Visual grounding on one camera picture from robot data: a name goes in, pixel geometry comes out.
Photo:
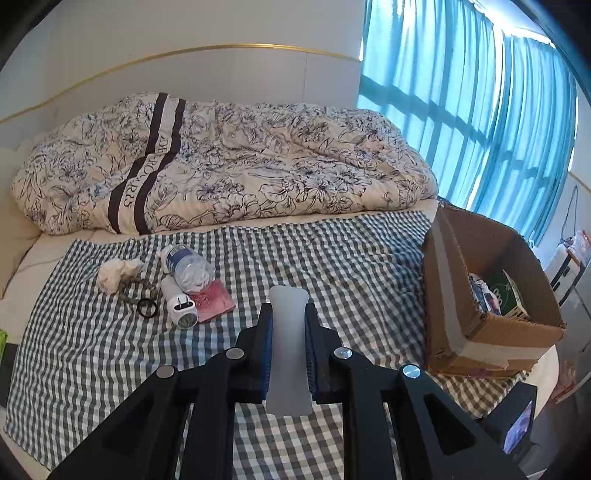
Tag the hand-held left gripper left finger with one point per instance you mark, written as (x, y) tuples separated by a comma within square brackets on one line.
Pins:
[(265, 350)]

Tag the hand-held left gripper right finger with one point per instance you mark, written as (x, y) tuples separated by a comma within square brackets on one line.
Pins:
[(310, 355)]

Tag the pink patterned card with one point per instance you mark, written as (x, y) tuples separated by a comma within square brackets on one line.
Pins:
[(214, 302)]

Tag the cardboard box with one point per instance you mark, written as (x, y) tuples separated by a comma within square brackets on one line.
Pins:
[(489, 341)]

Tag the white plug-in device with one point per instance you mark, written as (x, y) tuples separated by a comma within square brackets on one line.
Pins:
[(180, 304)]

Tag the clear water bottle blue label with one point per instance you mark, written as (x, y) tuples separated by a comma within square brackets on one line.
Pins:
[(189, 267)]

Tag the green medicine box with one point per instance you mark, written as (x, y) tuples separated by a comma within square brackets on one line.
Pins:
[(508, 295)]

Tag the blue tissue pack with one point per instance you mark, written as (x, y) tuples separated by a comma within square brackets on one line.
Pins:
[(482, 295)]

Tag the white tissue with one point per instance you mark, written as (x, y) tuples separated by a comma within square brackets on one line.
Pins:
[(133, 267), (110, 277)]

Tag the pink packet on floor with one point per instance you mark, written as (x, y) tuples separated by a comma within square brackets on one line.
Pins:
[(564, 383)]

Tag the white appliance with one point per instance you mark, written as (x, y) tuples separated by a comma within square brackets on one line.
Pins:
[(561, 272)]

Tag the checkered cloth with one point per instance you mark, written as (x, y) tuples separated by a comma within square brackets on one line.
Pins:
[(92, 346)]

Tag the pink plastic bag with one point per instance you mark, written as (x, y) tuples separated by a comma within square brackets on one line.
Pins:
[(581, 244)]

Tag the floral duvet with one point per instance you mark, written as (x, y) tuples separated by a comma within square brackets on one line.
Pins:
[(231, 161)]

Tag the black phone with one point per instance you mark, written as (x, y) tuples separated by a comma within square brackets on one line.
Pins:
[(8, 374)]

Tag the green wet wipes pack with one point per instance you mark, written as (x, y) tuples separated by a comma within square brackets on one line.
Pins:
[(2, 346)]

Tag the beige pillow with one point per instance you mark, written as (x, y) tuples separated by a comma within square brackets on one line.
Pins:
[(14, 249)]

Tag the blue curtain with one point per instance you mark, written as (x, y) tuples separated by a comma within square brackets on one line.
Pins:
[(461, 92)]

